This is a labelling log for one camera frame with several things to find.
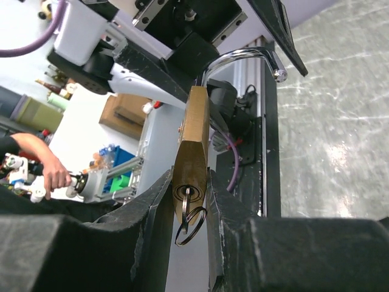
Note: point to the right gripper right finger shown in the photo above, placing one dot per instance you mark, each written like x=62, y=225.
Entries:
x=247, y=252

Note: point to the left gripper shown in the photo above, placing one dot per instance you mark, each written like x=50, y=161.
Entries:
x=193, y=30

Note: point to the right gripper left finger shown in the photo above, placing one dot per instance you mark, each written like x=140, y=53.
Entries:
x=127, y=249

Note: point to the brass padlock key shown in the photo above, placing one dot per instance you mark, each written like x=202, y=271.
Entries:
x=189, y=214

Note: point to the brass padlock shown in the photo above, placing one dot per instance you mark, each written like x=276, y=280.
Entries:
x=189, y=179

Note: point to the person forearm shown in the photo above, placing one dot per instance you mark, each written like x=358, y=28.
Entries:
x=28, y=143

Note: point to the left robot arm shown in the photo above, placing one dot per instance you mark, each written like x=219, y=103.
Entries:
x=163, y=48

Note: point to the person hand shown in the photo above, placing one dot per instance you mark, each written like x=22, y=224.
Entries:
x=55, y=175

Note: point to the cardboard box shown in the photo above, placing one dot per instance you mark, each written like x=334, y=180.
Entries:
x=124, y=114

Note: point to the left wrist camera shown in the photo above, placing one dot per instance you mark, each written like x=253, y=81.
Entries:
x=83, y=25

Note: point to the aluminium rail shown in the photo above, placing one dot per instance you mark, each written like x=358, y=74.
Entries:
x=134, y=166

